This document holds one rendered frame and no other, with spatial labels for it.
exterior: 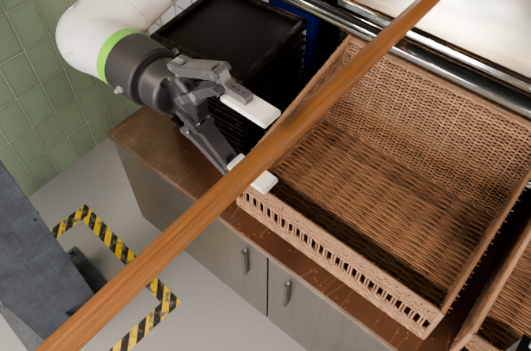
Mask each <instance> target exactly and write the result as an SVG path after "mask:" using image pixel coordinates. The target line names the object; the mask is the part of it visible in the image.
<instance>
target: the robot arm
mask: <svg viewBox="0 0 531 351"><path fill-rule="evenodd" d="M176 1H177V0H78V1H77V2H76V3H74V4H73V5H72V6H71V7H70V8H69V9H68V10H67V11H66V12H65V13H64V14H63V15H62V16H61V18H60V19H59V21H58V24H57V28H56V43H57V46H58V49H59V51H60V53H61V55H62V57H63V58H64V59H65V60H66V61H67V62H68V63H69V64H70V65H71V66H72V67H73V68H75V69H77V70H80V71H81V72H84V73H87V74H91V75H92V76H94V77H97V78H99V79H100V80H102V81H104V82H105V83H106V84H108V85H110V86H111V87H112V88H113V89H115V91H114V92H115V94H118V93H121V94H122V95H124V97H126V98H127V99H129V100H131V101H132V102H133V103H135V104H136V105H138V106H149V107H151V108H152V109H153V110H155V111H156V112H158V113H160V114H164V115H166V114H177V116H178V117H179V118H180V119H181V120H182V121H183V122H184V126H182V127H181V128H180V131H181V133H182V134H184V135H185V136H186V137H187V138H189V139H190V140H191V141H192V142H193V143H194V144H195V145H196V146H197V147H198V148H199V149H200V150H201V151H202V153H203V154H204V155H205V156H206V157H207V158H208V159H209V160H210V161H211V162H212V163H213V165H214V166H215V167H216V168H217V169H218V170H219V171H220V172H221V173H222V174H223V175H226V174H227V173H228V172H229V171H230V170H231V169H232V168H233V167H234V166H235V165H237V164H238V163H239V162H240V161H241V160H242V159H243V158H244V157H245V156H244V155H243V154H242V153H241V154H239V155H237V154H236V152H235V151H234V149H233V148H232V147H231V146H230V145H229V143H228V142H227V140H226V139H225V138H224V136H223V135H222V133H221V132H220V131H219V130H218V129H217V127H216V126H215V124H214V118H213V117H212V115H211V114H210V113H209V109H208V107H207V103H208V100H207V98H206V97H211V96H217V97H218V96H220V95H221V94H222V93H224V94H223V95H222V96H221V97H220V101H222V102H223V103H225V104H227V105H228V106H229V107H231V108H233V109H234V110H236V111H237V112H239V113H240V114H242V115H244V116H245V117H247V118H248V119H250V120H251V121H253V122H254V123H257V124H258V125H259V126H261V127H262V128H266V127H267V126H268V125H269V124H271V123H272V122H273V121H274V120H275V119H276V118H278V117H279V116H280V115H281V110H279V109H277V108H275V107H274V106H273V105H271V104H269V103H267V102H265V101H264V100H263V99H261V98H259V97H258V96H255V95H254V94H253V93H252V92H251V91H250V90H249V89H246V88H245V87H243V86H241V85H240V84H238V83H237V82H235V78H234V77H233V76H232V75H230V73H229V70H231V66H230V64H229V63H228V62H225V61H214V60H203V59H192V58H189V57H187V56H185V55H180V56H178V57H177V58H176V57H175V56H176V55H177V54H178V53H179V51H178V49H177V48H174V49H173V50H169V49H168V48H166V47H165V46H163V45H161V44H159V43H157V42H156V41H155V40H153V39H151V38H149V37H148V36H147V35H145V33H146V32H147V31H148V30H149V28H150V27H151V26H152V25H153V24H154V23H155V22H156V21H157V20H158V19H159V18H160V17H161V16H162V15H163V14H164V13H165V12H166V11H167V10H168V9H169V8H170V7H172V6H173V5H174V4H175V3H176ZM193 78H197V79H203V80H210V81H200V82H194V81H193ZM203 119H205V122H203V124H202V125H200V122H201V121H202V120H203ZM277 182H278V178H277V177H276V176H274V175H272V174H271V173H269V172H267V171H266V170H265V171H264V172H263V173H262V174H261V175H260V176H259V177H258V178H257V179H256V180H255V181H254V182H253V183H252V184H251V186H252V187H254V188H255V189H257V190H258V191H260V192H261V193H263V194H266V193H267V192H268V191H269V190H270V189H271V188H272V187H273V186H274V185H275V184H276V183H277Z"/></svg>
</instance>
